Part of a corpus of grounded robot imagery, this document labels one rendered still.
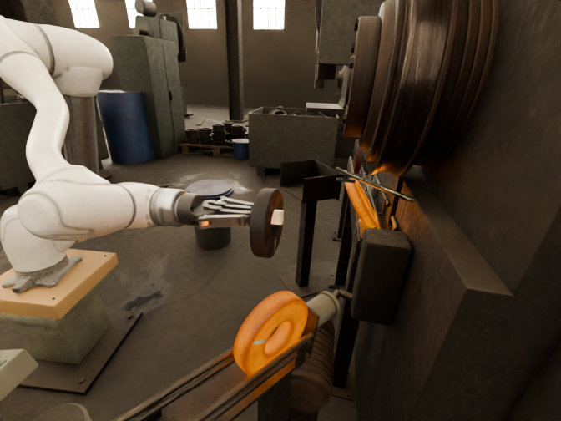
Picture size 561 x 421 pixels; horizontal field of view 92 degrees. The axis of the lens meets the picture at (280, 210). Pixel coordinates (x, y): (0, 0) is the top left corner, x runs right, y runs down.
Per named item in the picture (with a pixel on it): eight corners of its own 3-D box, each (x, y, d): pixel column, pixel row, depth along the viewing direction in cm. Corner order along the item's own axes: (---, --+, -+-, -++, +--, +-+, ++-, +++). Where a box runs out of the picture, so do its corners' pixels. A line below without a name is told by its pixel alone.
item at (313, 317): (311, 356, 55) (320, 314, 51) (309, 357, 55) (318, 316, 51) (285, 332, 60) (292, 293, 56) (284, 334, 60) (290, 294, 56)
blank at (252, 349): (285, 369, 54) (274, 357, 56) (320, 299, 54) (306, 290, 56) (229, 388, 42) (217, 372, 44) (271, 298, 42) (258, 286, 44)
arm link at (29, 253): (2, 263, 100) (-22, 209, 91) (59, 241, 115) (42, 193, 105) (25, 278, 93) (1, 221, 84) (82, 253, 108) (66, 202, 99)
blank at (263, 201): (285, 182, 65) (271, 180, 66) (265, 198, 51) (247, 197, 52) (283, 241, 70) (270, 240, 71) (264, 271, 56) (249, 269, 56)
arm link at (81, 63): (54, 232, 114) (106, 214, 132) (78, 251, 109) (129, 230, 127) (12, 14, 75) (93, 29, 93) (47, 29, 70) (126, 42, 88)
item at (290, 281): (305, 266, 181) (315, 159, 149) (325, 291, 159) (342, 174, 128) (276, 272, 174) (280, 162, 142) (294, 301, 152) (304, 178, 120)
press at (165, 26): (135, 115, 760) (113, -6, 641) (166, 112, 857) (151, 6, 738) (175, 120, 715) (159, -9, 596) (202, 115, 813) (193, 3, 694)
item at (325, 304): (337, 322, 61) (342, 300, 58) (310, 342, 55) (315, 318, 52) (316, 306, 64) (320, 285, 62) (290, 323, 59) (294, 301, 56)
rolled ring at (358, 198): (339, 174, 88) (348, 169, 87) (352, 187, 105) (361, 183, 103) (361, 226, 82) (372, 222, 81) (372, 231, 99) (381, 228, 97)
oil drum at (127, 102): (165, 154, 411) (155, 90, 372) (139, 165, 359) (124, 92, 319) (130, 151, 421) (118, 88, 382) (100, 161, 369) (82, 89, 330)
